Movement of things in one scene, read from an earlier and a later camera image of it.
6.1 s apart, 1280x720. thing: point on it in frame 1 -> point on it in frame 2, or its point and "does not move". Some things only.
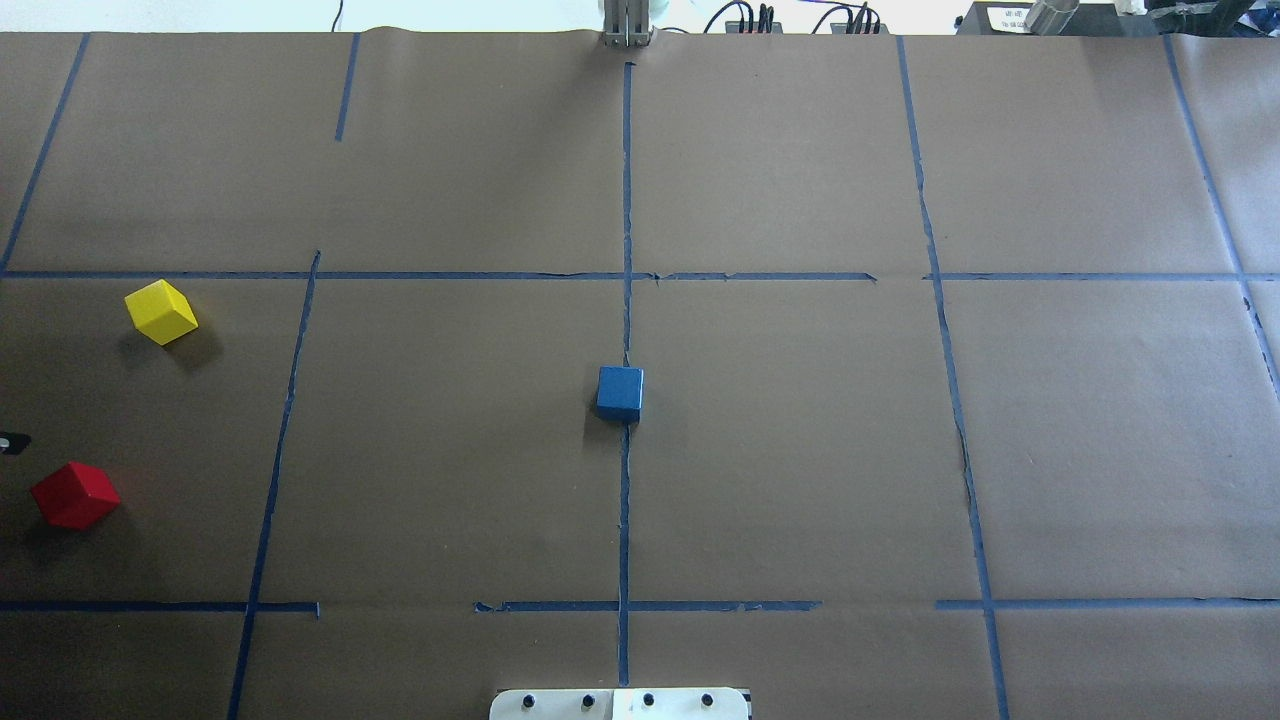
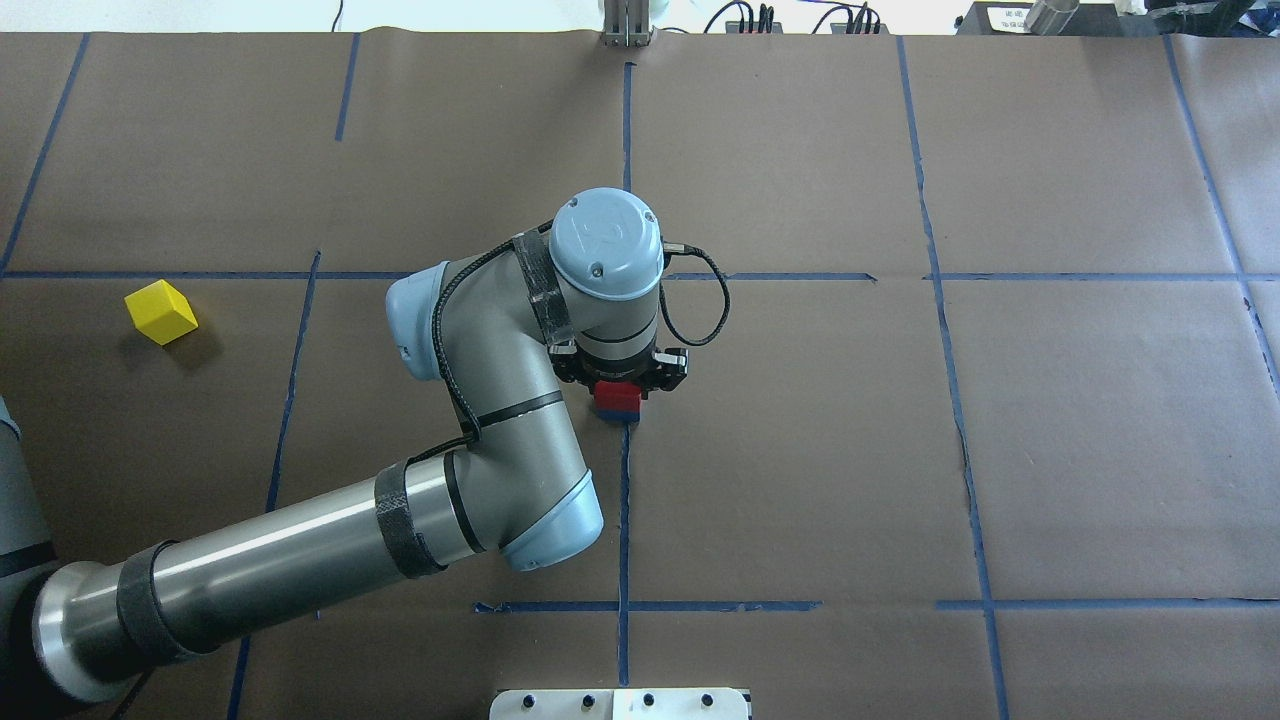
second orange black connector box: (842, 28) does not move
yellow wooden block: (160, 312) does not move
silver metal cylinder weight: (1048, 17) does not move
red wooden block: (77, 495) -> (617, 395)
